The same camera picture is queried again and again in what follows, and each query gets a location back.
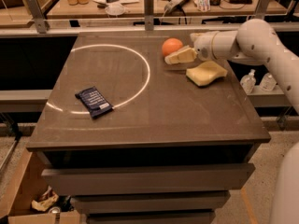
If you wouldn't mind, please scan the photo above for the grey power strip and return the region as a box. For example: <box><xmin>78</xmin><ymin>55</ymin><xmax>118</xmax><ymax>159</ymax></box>
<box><xmin>164</xmin><ymin>0</ymin><xmax>189</xmax><ymax>14</ymax></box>

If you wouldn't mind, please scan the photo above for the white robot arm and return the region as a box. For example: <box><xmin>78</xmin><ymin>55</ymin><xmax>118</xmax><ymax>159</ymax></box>
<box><xmin>164</xmin><ymin>19</ymin><xmax>299</xmax><ymax>224</ymax></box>

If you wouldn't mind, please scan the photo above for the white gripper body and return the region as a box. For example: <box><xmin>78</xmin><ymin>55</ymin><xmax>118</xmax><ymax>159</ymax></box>
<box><xmin>193</xmin><ymin>31</ymin><xmax>219</xmax><ymax>61</ymax></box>

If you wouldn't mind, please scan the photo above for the wooden desk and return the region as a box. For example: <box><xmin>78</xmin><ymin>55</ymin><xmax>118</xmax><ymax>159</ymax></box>
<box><xmin>46</xmin><ymin>0</ymin><xmax>288</xmax><ymax>21</ymax></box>

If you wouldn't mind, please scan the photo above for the blue rxbar blueberry wrapper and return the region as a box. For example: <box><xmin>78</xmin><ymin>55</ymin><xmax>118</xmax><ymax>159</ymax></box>
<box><xmin>75</xmin><ymin>87</ymin><xmax>113</xmax><ymax>119</ymax></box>

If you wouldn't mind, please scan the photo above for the orange fruit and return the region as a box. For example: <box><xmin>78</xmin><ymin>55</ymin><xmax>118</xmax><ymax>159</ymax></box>
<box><xmin>162</xmin><ymin>38</ymin><xmax>183</xmax><ymax>56</ymax></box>

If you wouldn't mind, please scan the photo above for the yellow sponge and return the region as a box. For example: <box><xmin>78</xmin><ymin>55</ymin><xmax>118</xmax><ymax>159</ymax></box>
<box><xmin>186</xmin><ymin>61</ymin><xmax>227</xmax><ymax>87</ymax></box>

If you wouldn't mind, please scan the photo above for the metal bracket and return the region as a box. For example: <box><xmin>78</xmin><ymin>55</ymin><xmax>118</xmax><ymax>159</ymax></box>
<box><xmin>25</xmin><ymin>0</ymin><xmax>49</xmax><ymax>34</ymax></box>
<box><xmin>253</xmin><ymin>0</ymin><xmax>270</xmax><ymax>20</ymax></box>
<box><xmin>144</xmin><ymin>0</ymin><xmax>154</xmax><ymax>31</ymax></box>

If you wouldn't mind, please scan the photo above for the clear plastic bottle right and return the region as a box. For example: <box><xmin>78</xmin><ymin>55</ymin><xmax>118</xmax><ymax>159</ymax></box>
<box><xmin>259</xmin><ymin>73</ymin><xmax>277</xmax><ymax>91</ymax></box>

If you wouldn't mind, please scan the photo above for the crumpled paper bag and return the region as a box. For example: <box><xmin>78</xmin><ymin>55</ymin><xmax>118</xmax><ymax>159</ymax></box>
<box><xmin>31</xmin><ymin>187</ymin><xmax>59</xmax><ymax>212</ymax></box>

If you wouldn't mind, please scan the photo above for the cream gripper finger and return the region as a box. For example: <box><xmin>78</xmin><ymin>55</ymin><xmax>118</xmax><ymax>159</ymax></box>
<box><xmin>190</xmin><ymin>33</ymin><xmax>203</xmax><ymax>42</ymax></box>
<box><xmin>164</xmin><ymin>46</ymin><xmax>197</xmax><ymax>64</ymax></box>

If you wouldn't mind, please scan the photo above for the grey drawer cabinet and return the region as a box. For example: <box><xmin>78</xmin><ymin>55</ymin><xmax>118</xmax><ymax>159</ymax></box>
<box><xmin>28</xmin><ymin>31</ymin><xmax>270</xmax><ymax>224</ymax></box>

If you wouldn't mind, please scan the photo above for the clear plastic bottle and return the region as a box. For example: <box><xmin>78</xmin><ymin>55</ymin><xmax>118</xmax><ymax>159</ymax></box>
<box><xmin>259</xmin><ymin>73</ymin><xmax>277</xmax><ymax>91</ymax></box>
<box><xmin>240</xmin><ymin>69</ymin><xmax>256</xmax><ymax>94</ymax></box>

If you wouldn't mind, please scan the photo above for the patterned paper cup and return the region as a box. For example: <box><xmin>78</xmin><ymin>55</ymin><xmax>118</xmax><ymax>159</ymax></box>
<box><xmin>193</xmin><ymin>0</ymin><xmax>210</xmax><ymax>12</ymax></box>

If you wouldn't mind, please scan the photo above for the metal bracket middle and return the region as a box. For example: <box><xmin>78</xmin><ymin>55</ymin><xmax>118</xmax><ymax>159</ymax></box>
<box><xmin>144</xmin><ymin>0</ymin><xmax>154</xmax><ymax>31</ymax></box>

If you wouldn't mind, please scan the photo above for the metal bracket right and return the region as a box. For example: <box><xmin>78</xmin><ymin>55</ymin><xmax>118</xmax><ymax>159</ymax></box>
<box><xmin>253</xmin><ymin>0</ymin><xmax>270</xmax><ymax>20</ymax></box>

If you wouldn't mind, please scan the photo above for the cardboard box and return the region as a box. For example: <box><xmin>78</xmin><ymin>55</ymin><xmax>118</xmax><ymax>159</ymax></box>
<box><xmin>0</xmin><ymin>150</ymin><xmax>85</xmax><ymax>224</ymax></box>

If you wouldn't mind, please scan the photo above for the metal bracket left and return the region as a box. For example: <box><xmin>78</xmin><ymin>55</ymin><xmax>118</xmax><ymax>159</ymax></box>
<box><xmin>25</xmin><ymin>0</ymin><xmax>49</xmax><ymax>34</ymax></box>

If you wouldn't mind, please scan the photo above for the white face mask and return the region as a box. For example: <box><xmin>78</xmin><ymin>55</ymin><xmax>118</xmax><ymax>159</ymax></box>
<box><xmin>105</xmin><ymin>4</ymin><xmax>125</xmax><ymax>16</ymax></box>

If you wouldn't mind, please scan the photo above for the clear plastic bottle left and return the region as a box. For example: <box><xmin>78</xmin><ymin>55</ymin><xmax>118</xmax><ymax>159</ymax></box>
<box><xmin>240</xmin><ymin>69</ymin><xmax>256</xmax><ymax>94</ymax></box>

